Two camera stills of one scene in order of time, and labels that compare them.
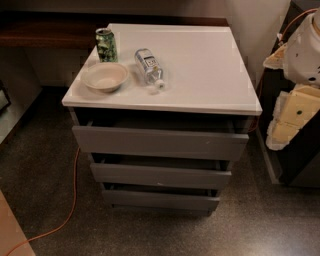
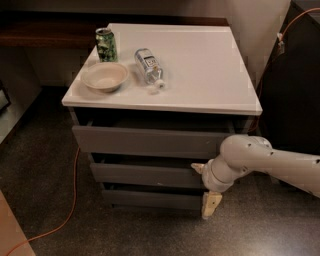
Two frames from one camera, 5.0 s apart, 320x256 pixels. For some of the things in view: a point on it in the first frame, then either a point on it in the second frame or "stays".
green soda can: x=106 y=45 stays
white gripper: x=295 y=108 -> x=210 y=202
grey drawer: x=154 y=175 stays
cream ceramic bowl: x=104 y=77 stays
